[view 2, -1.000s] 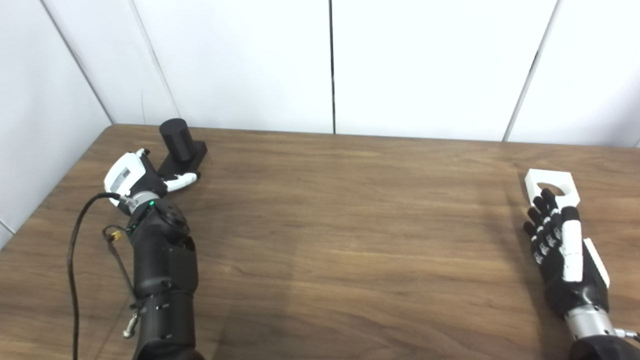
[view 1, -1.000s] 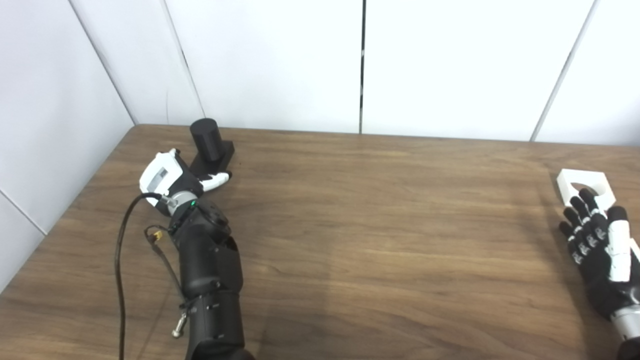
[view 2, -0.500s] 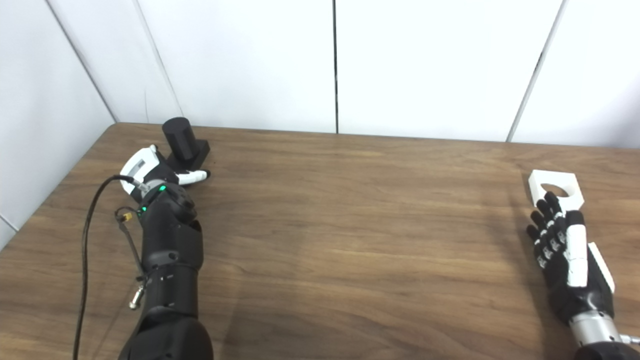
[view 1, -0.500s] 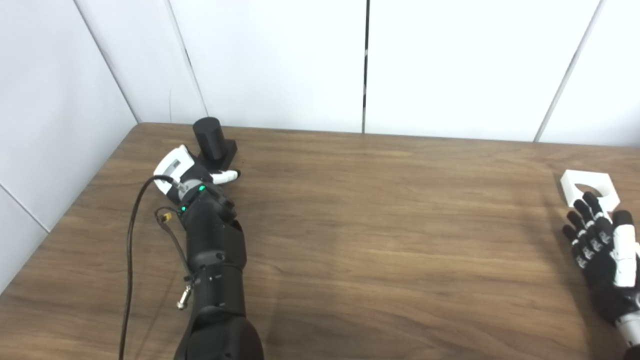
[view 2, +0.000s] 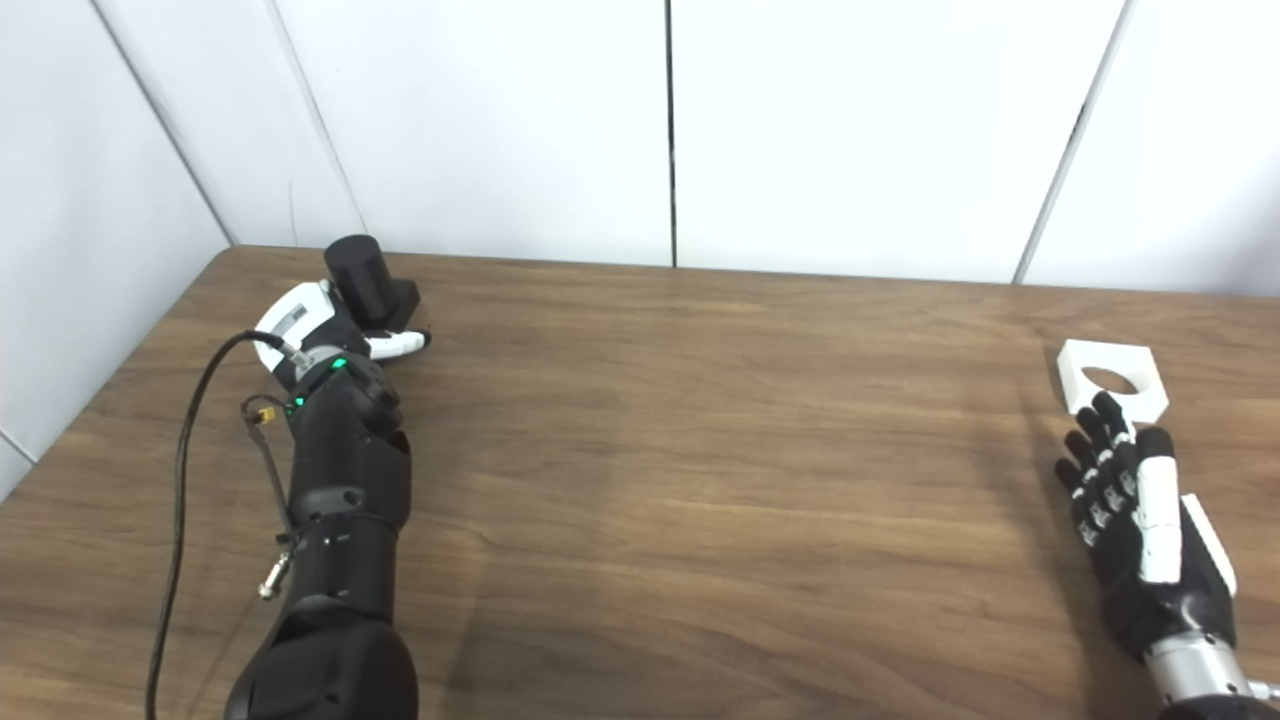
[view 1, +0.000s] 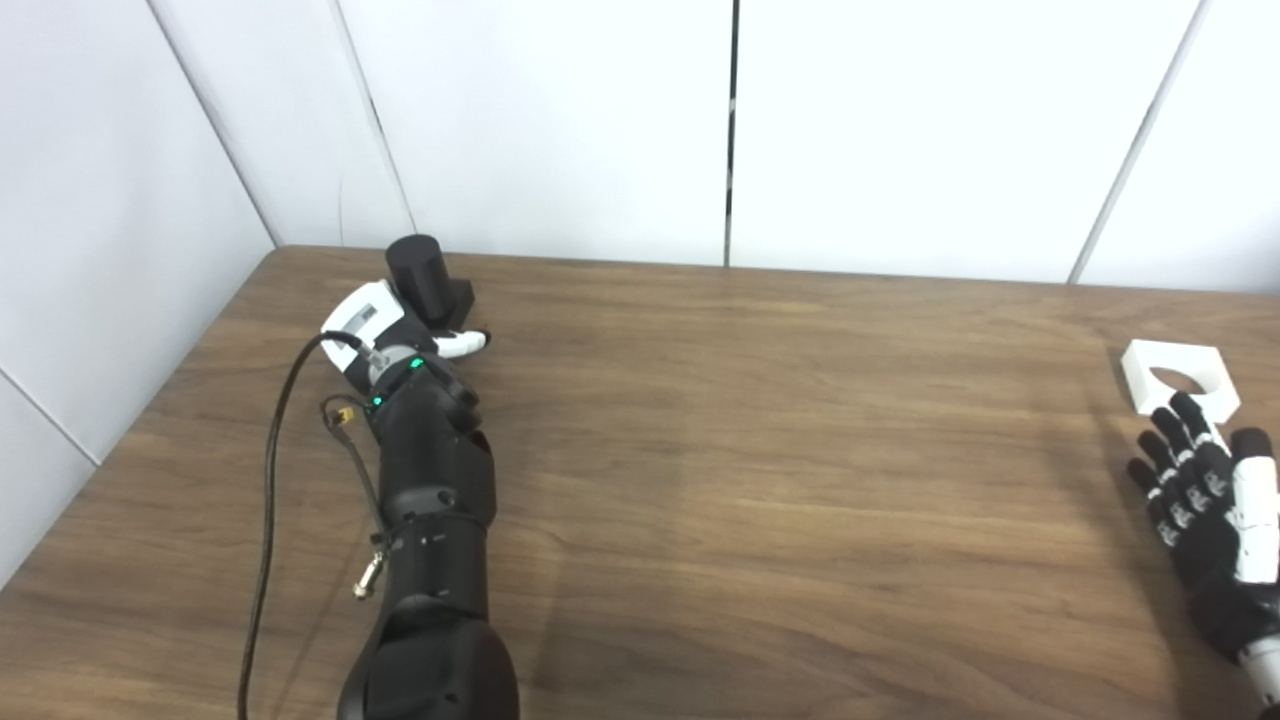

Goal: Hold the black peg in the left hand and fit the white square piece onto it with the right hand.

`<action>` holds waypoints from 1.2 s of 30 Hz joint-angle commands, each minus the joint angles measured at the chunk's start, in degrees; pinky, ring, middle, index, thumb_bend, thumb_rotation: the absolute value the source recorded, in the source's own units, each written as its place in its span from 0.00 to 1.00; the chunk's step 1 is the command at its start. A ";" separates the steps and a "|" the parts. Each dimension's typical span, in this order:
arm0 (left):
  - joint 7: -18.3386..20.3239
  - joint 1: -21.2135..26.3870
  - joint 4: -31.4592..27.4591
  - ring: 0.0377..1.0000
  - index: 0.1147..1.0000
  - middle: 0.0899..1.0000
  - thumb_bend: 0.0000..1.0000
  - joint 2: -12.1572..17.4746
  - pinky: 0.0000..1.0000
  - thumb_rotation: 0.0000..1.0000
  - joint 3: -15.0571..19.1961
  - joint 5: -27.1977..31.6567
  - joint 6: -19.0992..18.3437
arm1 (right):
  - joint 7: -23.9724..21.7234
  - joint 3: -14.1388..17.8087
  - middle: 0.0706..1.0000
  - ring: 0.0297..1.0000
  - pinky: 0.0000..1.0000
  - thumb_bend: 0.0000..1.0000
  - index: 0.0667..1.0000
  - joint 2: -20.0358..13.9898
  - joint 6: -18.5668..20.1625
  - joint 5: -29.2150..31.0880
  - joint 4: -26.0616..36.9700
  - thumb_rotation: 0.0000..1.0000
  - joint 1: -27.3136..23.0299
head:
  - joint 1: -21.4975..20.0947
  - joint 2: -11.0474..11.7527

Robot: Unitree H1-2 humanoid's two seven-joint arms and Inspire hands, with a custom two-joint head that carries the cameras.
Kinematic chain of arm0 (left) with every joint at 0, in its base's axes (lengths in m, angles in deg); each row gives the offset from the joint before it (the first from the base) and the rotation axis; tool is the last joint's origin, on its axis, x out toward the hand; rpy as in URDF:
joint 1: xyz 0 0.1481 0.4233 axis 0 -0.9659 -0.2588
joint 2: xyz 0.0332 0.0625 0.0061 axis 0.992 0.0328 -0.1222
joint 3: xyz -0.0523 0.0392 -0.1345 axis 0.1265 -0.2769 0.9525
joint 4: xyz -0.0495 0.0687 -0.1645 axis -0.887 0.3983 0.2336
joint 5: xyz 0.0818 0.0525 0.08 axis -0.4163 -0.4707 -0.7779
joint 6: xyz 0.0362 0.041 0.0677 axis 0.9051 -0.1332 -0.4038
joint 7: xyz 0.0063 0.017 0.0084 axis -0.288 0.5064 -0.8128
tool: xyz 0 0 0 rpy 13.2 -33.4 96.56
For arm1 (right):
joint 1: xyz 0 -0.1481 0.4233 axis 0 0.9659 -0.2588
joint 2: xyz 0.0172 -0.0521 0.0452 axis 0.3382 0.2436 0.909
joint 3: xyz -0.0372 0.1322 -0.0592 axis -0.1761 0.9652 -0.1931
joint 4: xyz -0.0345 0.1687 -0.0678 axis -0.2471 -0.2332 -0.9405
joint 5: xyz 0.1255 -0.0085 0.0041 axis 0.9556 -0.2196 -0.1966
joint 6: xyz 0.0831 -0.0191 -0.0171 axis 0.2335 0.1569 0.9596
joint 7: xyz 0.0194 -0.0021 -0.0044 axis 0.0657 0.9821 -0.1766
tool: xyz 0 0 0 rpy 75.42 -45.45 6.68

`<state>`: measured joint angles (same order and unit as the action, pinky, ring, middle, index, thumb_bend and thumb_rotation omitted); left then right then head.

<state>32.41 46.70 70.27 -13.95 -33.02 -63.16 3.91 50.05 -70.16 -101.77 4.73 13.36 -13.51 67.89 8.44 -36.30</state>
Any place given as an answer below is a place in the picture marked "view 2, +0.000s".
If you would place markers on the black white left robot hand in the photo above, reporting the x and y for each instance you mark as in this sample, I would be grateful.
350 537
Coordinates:
295 315

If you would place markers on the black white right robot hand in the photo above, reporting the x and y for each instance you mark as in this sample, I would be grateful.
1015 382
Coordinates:
1125 560

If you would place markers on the black peg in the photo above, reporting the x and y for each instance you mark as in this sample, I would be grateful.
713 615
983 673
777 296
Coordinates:
362 275

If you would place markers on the white square piece with hole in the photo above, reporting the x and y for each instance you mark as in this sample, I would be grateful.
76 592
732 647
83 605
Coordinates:
1150 385

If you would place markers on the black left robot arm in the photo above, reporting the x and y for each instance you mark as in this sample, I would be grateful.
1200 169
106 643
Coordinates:
345 540

